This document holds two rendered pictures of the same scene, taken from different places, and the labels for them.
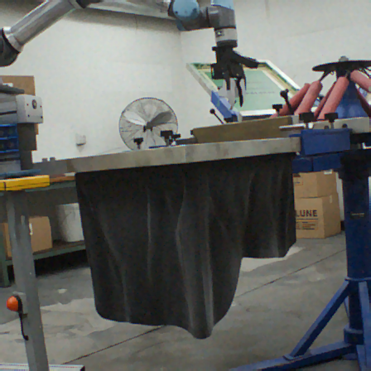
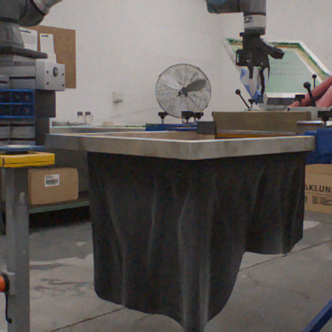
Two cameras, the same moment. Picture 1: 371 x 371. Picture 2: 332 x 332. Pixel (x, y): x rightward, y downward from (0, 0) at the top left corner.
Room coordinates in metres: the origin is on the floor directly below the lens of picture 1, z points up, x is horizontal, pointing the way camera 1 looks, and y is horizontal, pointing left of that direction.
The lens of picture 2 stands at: (0.11, -0.06, 1.05)
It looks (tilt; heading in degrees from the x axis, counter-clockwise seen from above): 3 degrees down; 1
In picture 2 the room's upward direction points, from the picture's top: straight up
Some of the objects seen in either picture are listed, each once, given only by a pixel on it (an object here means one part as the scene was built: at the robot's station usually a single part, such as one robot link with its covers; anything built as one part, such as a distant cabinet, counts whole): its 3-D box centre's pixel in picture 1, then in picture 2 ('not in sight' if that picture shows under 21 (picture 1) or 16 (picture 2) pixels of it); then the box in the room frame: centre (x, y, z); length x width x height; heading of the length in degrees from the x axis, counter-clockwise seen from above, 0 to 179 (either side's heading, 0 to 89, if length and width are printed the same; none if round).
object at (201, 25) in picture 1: (192, 18); (223, 0); (1.87, -0.08, 1.42); 0.11 x 0.11 x 0.08; 80
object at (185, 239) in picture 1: (136, 250); (138, 233); (1.48, 0.14, 0.74); 0.45 x 0.03 x 0.43; 48
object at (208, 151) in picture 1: (199, 152); (215, 140); (1.70, -0.05, 0.97); 0.79 x 0.58 x 0.04; 138
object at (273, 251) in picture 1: (253, 235); (258, 230); (1.52, -0.17, 0.74); 0.46 x 0.04 x 0.42; 138
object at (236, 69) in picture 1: (227, 61); (253, 49); (1.87, -0.17, 1.26); 0.09 x 0.08 x 0.12; 48
